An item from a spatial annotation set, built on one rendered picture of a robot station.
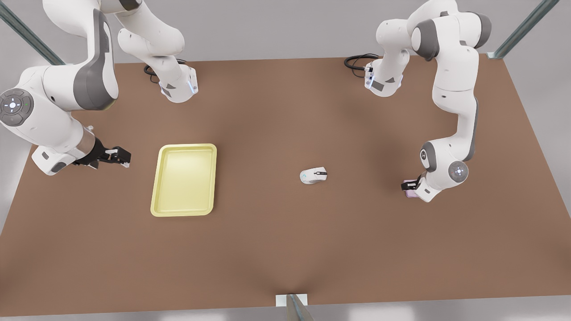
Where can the silver frame post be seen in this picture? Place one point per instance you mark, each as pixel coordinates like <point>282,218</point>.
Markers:
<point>31,38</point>
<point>294,307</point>
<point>519,30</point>

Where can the small pink box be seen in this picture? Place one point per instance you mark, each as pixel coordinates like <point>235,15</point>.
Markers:
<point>411,194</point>

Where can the white computer mouse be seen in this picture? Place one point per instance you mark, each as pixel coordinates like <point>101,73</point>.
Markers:
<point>312,175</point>

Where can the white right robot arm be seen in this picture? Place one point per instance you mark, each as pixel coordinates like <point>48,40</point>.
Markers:
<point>49,96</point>

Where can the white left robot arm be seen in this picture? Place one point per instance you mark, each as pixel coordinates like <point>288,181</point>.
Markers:
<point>453,84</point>

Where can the yellow rectangular tray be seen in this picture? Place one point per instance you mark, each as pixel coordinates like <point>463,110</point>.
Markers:
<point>185,179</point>

